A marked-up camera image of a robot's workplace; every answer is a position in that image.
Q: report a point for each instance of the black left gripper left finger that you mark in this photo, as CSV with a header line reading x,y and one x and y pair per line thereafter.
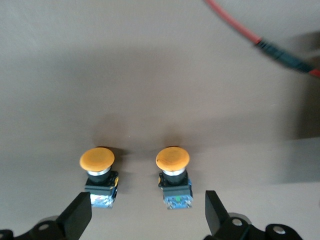
x,y
75,217

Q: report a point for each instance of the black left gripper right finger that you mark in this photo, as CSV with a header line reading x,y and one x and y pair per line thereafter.
x,y
217,217

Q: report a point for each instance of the yellow mushroom push button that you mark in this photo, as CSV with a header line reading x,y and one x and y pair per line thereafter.
x,y
172,160
97,158

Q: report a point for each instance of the green conveyor belt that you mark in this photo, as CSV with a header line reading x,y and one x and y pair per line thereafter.
x,y
313,112

